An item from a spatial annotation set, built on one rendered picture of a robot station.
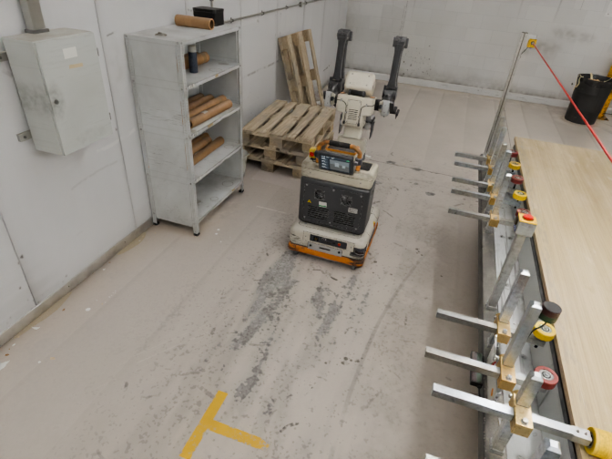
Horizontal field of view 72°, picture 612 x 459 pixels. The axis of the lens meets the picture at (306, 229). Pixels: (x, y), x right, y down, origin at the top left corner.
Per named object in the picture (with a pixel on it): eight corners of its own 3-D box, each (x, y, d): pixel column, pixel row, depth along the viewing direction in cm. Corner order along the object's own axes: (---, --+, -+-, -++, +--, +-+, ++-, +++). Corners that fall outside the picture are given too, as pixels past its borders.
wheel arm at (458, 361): (423, 358, 165) (425, 351, 162) (424, 351, 167) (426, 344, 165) (544, 394, 154) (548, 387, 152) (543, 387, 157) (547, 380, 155)
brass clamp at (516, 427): (508, 432, 130) (514, 423, 127) (505, 396, 141) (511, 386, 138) (529, 439, 129) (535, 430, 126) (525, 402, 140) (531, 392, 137)
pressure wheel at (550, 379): (525, 399, 155) (535, 379, 149) (523, 382, 162) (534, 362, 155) (548, 406, 153) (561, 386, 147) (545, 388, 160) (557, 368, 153)
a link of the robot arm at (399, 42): (392, 35, 305) (406, 36, 302) (395, 35, 317) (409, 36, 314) (381, 98, 323) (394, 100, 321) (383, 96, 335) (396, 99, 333)
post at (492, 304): (485, 309, 208) (516, 233, 184) (485, 302, 212) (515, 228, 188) (495, 311, 207) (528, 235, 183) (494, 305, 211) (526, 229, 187)
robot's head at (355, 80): (371, 90, 307) (375, 72, 309) (342, 86, 312) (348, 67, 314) (372, 100, 321) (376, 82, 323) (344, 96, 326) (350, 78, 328)
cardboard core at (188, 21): (174, 15, 325) (209, 19, 318) (179, 14, 332) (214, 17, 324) (175, 25, 330) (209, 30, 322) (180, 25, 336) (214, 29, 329)
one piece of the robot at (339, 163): (359, 182, 307) (360, 160, 288) (312, 172, 315) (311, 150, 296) (362, 170, 312) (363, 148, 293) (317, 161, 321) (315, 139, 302)
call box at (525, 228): (514, 235, 183) (519, 219, 179) (512, 227, 189) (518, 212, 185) (531, 239, 182) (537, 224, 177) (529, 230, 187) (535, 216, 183)
